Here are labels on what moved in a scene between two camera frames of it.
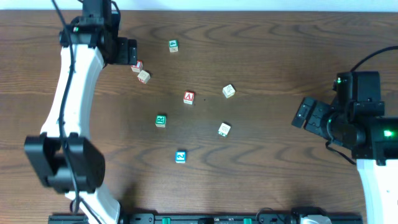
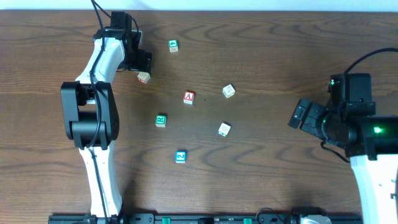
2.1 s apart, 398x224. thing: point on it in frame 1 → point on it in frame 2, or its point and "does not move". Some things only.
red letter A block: (188, 98) does not move
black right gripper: (311, 115) does not move
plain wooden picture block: (143, 76) does not move
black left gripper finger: (133, 51) → (144, 61)
